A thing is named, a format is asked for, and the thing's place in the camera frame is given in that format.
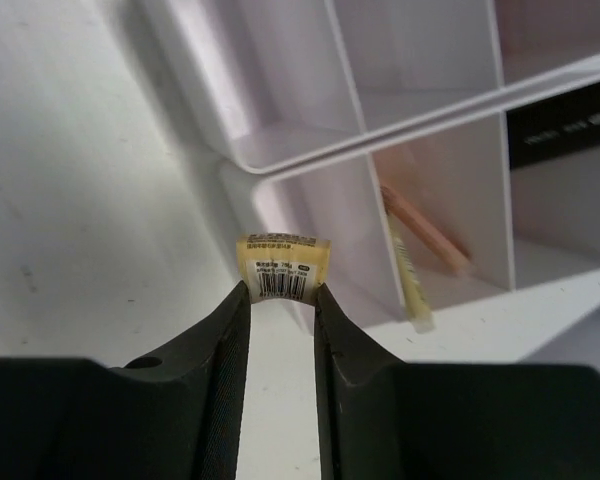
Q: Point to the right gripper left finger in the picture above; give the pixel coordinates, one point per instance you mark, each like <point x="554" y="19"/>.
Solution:
<point x="172" y="413"/>

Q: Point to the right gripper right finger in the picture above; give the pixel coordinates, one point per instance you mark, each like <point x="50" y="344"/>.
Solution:
<point x="380" y="417"/>

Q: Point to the yellow highlighter pen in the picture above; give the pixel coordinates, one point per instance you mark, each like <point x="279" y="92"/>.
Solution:
<point x="418" y="310"/>

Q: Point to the orange pen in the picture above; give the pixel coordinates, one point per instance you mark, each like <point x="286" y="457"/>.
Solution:
<point x="415" y="221"/>

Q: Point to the small wooden sharpener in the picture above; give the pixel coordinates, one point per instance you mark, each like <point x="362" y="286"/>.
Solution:
<point x="283" y="266"/>

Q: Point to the green capped black marker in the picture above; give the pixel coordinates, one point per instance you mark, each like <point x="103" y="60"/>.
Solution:
<point x="547" y="130"/>

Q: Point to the right white divided container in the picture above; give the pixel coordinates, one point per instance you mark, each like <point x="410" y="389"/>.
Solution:
<point x="500" y="197"/>

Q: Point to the white divided container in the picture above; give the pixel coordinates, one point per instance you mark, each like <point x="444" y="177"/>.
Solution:
<point x="276" y="83"/>
<point x="500" y="197"/>

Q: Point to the left white divided container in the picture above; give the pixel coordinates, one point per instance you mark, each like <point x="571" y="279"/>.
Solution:
<point x="276" y="83"/>

